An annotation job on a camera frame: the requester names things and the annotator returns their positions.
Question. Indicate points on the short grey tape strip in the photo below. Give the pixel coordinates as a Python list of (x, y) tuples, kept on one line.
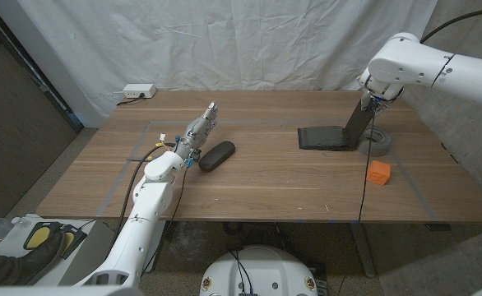
[(418, 193), (105, 204)]

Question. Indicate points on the yellow black foot pedal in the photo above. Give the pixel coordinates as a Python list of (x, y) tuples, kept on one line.
[(74, 238), (39, 236)]

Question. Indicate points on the grey table leg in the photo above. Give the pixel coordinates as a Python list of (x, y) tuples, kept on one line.
[(362, 251), (155, 255)]

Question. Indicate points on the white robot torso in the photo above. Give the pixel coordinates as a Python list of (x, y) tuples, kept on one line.
[(265, 271)]

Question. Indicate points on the grey duct tape roll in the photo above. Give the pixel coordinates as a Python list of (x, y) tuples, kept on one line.
[(383, 144)]

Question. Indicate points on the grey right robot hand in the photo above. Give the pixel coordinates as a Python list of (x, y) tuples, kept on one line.
[(365, 100)]

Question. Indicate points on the white power outlet box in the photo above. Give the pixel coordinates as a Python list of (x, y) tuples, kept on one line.
[(139, 90)]

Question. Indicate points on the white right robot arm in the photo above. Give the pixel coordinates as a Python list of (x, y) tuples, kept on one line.
[(409, 61)]

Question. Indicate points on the black table foot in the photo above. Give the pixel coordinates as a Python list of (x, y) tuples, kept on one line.
[(437, 227)]

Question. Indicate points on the black laptop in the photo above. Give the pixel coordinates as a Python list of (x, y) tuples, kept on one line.
[(323, 137)]

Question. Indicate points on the orange cube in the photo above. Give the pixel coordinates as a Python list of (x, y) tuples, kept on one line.
[(378, 172)]

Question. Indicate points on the white backdrop cloth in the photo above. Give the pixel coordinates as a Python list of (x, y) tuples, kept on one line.
[(224, 41)]

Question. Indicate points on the dark grey door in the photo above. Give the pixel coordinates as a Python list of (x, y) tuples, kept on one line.
[(10, 123)]

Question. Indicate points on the black glasses case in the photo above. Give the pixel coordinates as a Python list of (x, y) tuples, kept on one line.
[(216, 156)]

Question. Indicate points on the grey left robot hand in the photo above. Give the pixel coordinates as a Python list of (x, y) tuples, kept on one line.
[(197, 131)]

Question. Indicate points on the dark shoe of person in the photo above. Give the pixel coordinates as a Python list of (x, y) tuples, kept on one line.
[(31, 263)]

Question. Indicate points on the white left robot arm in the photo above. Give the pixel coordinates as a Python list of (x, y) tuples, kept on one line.
[(150, 201)]

